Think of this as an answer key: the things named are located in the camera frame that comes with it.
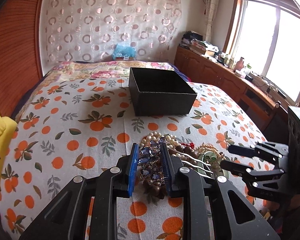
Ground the brown bottle on counter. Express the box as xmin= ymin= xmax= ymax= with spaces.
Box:
xmin=234 ymin=57 xmax=244 ymax=71

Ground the window with wooden frame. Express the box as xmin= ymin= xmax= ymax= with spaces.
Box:
xmin=224 ymin=0 xmax=300 ymax=106

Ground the green jade pendant necklace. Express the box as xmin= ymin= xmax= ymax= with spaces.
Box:
xmin=197 ymin=143 xmax=231 ymax=178

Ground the brown wooden bead bracelet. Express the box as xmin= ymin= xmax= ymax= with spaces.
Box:
xmin=142 ymin=143 xmax=198 ymax=201

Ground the wooden cabinet counter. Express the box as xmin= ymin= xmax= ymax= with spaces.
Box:
xmin=174 ymin=46 xmax=288 ymax=135

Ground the pile of clothes and books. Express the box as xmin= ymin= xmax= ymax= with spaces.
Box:
xmin=179 ymin=31 xmax=219 ymax=57

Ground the circle pattern sheer curtain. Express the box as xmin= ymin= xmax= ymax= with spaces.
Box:
xmin=41 ymin=0 xmax=182 ymax=66

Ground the black square storage box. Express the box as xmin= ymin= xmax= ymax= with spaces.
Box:
xmin=128 ymin=67 xmax=197 ymax=116

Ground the white pearl necklace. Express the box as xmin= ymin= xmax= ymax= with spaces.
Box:
xmin=139 ymin=130 xmax=180 ymax=149

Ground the wooden wardrobe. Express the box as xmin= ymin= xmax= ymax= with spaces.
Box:
xmin=0 ymin=0 xmax=43 ymax=116

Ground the blue plastic bag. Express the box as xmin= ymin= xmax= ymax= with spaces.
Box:
xmin=112 ymin=44 xmax=136 ymax=60

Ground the right hand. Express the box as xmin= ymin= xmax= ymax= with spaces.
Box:
xmin=266 ymin=194 xmax=300 ymax=211

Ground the orange print bed sheet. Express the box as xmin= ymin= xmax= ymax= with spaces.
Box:
xmin=0 ymin=78 xmax=276 ymax=240

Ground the floral quilt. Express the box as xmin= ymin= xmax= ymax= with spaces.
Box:
xmin=44 ymin=61 xmax=174 ymax=83

